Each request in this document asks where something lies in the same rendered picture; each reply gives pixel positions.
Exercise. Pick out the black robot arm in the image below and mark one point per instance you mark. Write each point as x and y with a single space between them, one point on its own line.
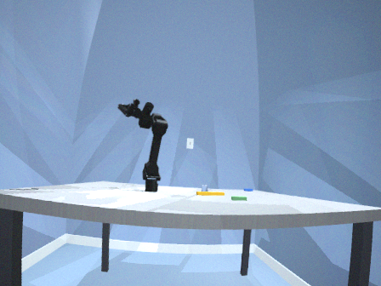
159 128

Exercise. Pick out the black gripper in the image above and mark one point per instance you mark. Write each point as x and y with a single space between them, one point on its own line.
130 110

